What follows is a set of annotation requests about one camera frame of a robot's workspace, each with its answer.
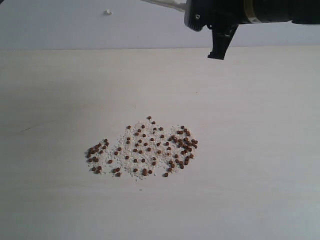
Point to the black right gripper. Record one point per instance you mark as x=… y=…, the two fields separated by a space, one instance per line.
x=223 y=17

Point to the white paint brush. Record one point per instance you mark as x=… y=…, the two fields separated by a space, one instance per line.
x=172 y=4

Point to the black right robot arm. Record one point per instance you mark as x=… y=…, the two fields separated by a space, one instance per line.
x=300 y=12

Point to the brown beans and white crumbs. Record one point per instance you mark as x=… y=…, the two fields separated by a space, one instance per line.
x=142 y=150

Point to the small white wall plug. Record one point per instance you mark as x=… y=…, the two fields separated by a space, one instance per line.
x=107 y=12

